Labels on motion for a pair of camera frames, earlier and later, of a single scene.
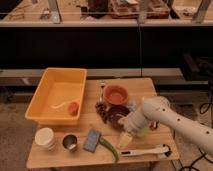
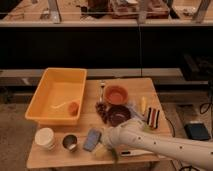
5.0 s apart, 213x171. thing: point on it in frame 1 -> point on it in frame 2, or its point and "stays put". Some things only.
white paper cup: (44, 137) stays put
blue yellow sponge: (91, 140) stays put
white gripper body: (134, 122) -> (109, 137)
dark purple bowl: (114, 114) stays put
